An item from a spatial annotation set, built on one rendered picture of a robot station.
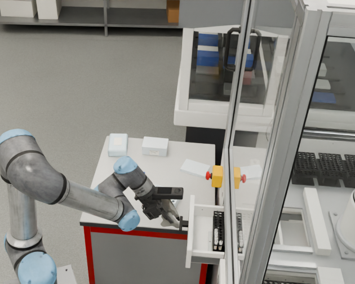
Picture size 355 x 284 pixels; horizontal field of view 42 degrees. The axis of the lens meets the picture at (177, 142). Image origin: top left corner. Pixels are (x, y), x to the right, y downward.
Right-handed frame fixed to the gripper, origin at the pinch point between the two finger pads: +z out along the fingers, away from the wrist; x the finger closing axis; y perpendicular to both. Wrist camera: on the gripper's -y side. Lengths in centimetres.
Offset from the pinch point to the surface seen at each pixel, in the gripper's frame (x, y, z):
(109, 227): -10.0, 34.6, -1.9
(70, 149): -152, 125, 25
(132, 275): -11, 46, 31
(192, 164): -52, 4, 14
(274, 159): 55, -59, -54
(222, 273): 23.8, -14.4, 8.6
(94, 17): -373, 138, -3
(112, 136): -66, 37, -13
